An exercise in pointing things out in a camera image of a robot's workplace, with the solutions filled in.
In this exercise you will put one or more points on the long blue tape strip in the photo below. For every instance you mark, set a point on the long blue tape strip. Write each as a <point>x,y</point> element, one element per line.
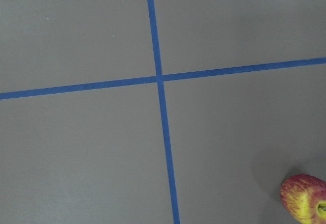
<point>163,111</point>

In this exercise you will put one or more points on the crossing blue tape strip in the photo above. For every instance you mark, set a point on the crossing blue tape strip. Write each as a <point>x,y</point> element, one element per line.
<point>155,79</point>

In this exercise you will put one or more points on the red yellow apple far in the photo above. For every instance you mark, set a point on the red yellow apple far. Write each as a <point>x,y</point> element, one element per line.
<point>303,196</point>

